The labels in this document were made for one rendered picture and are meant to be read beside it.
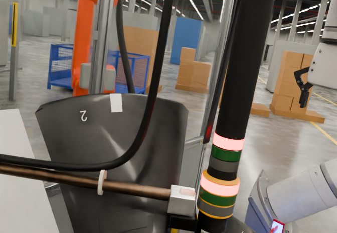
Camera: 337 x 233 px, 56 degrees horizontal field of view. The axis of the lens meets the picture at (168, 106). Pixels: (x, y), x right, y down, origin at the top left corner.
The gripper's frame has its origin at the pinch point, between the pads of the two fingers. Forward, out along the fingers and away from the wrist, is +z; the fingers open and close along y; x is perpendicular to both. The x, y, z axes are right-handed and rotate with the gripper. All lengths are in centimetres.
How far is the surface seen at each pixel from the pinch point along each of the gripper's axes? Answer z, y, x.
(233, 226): 22.5, 5.2, 27.8
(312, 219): 142, 26, -244
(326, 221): 142, 14, -252
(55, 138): 5, 22, 57
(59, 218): 57, 70, 19
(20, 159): 5, 19, 64
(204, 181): 4, 1, 52
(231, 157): 0, -1, 52
